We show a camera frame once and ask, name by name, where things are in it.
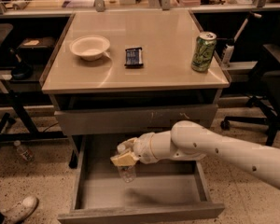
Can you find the white paper bowl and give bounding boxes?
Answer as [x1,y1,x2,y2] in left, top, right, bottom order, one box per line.
[70,35,110,62]

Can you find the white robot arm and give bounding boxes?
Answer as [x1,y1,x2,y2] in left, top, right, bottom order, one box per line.
[111,120,280,189]

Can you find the grey drawer cabinet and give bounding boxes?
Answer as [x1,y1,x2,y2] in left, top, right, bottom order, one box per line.
[42,9,229,166]

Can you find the open grey middle drawer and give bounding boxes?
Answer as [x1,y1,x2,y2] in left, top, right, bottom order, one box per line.
[58,134,224,224]

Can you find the dark blue snack bar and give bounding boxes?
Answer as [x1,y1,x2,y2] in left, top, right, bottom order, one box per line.
[125,47,143,68]

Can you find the black office chair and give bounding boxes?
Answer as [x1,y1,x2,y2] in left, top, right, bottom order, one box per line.
[219,0,280,147]

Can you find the white shoe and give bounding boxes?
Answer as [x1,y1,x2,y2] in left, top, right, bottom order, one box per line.
[2,196,38,224]

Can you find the black desk frame left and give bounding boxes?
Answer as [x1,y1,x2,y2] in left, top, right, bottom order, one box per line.
[0,23,68,166]

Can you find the green soda can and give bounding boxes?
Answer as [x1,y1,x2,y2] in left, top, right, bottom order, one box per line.
[191,32,217,72]

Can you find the dark box under bench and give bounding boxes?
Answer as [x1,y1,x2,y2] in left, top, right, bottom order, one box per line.
[18,36,56,63]

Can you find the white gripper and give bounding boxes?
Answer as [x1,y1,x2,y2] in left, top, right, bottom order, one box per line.
[110,133,156,166]

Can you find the closed grey top drawer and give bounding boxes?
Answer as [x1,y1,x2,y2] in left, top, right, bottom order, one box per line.
[55,105,217,135]

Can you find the water bottle on floor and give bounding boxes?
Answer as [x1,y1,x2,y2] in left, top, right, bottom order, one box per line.
[14,140,34,162]

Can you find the clear plastic water bottle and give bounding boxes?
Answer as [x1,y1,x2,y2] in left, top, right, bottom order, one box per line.
[117,144,136,183]

